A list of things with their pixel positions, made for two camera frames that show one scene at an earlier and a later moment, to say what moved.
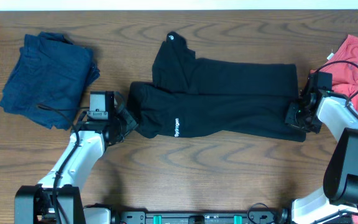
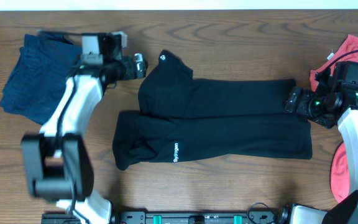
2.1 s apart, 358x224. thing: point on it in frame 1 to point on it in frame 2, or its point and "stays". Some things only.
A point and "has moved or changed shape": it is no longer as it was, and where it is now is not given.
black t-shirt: x=204 y=98 has moved or changed shape
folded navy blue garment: x=49 y=79 stays
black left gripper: x=131 y=124 to x=140 y=72
